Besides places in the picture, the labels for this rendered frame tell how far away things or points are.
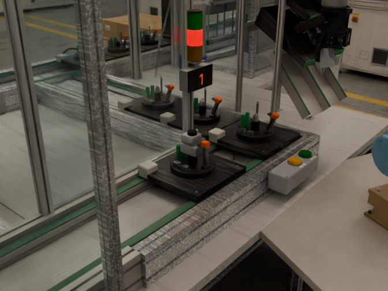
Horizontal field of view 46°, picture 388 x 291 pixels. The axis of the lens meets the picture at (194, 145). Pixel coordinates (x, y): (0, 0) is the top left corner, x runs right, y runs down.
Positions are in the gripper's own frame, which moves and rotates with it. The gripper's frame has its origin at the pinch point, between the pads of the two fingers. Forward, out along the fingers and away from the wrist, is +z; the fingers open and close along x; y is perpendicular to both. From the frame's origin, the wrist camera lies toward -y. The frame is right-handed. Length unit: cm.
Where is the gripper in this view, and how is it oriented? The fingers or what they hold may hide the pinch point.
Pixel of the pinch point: (319, 70)
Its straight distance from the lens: 153.0
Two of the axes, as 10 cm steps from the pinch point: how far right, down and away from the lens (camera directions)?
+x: 6.5, -3.3, 6.9
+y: 7.6, 2.8, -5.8
